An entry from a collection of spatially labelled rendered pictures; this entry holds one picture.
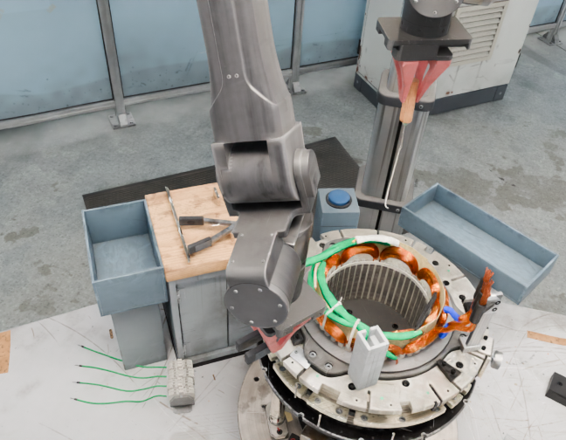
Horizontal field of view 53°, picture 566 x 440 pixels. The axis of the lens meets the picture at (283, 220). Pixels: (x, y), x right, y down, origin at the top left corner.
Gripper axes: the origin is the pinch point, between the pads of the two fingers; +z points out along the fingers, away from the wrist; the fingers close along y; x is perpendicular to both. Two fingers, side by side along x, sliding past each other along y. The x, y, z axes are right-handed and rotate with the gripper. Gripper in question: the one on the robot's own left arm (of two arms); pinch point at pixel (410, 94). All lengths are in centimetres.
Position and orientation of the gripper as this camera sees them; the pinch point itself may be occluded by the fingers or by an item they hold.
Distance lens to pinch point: 78.3
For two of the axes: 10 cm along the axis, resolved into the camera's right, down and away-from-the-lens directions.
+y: 9.9, -0.5, 1.1
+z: -0.4, 7.3, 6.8
